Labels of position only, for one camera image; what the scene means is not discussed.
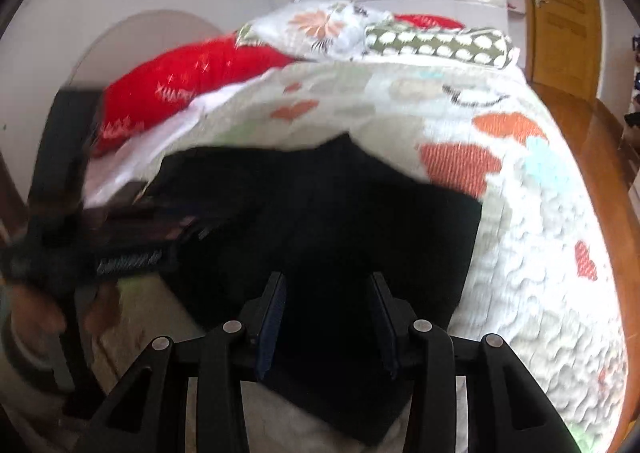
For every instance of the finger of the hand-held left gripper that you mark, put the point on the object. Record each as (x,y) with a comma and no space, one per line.
(160,225)

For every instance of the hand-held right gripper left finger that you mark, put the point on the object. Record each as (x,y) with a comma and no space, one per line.
(272,323)

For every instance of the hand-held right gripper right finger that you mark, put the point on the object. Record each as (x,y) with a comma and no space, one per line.
(385,328)

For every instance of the black pants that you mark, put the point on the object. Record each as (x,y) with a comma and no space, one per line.
(350,213)

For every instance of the person's left forearm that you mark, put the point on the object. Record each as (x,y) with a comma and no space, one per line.
(25,358)

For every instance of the person's left hand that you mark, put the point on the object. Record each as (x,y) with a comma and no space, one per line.
(35,313)

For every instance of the red blanket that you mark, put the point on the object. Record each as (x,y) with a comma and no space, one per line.
(165,83)

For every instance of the heart patterned quilt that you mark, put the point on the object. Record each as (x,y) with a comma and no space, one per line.
(525,243)

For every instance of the beige rounded headboard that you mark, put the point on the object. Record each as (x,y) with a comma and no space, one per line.
(135,43)

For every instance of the floral pillow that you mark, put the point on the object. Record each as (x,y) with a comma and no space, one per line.
(310,28)

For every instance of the green patterned bolster pillow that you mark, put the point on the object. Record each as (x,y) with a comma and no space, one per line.
(440,45)

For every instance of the red pillow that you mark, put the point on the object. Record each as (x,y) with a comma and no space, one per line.
(430,22)

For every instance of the shoe rack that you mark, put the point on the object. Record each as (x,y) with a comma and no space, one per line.
(634,118)

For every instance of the wooden door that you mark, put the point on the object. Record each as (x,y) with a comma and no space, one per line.
(565,43)

